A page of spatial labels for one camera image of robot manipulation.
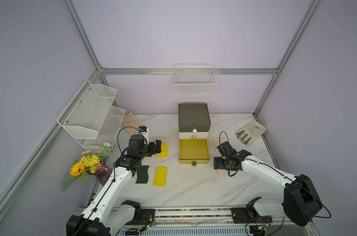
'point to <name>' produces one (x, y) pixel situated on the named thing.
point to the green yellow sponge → (142, 175)
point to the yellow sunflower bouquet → (88, 163)
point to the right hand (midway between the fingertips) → (222, 166)
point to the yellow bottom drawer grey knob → (194, 163)
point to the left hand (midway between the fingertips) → (152, 144)
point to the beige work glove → (132, 123)
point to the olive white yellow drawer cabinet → (194, 124)
